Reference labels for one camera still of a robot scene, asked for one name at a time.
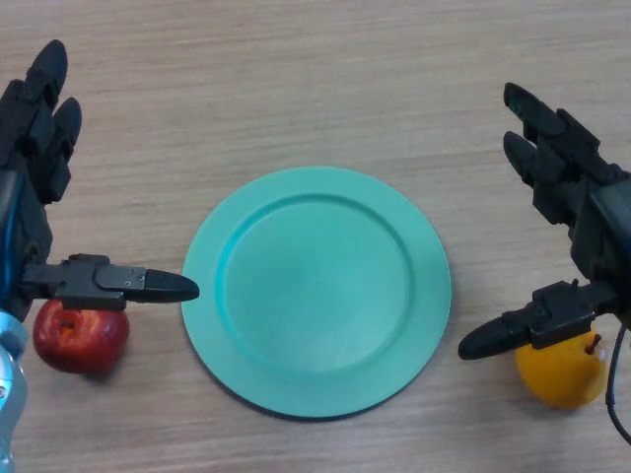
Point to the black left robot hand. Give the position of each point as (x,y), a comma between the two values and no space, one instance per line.
(29,162)

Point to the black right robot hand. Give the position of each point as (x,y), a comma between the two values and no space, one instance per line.
(599,231)

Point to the yellow pear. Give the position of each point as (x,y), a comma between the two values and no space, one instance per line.
(562,374)

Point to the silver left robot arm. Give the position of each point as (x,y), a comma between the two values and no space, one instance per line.
(10,389)

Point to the green round plate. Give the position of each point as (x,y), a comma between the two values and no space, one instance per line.
(315,295)

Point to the red apple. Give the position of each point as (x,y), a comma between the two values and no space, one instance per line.
(79,340)

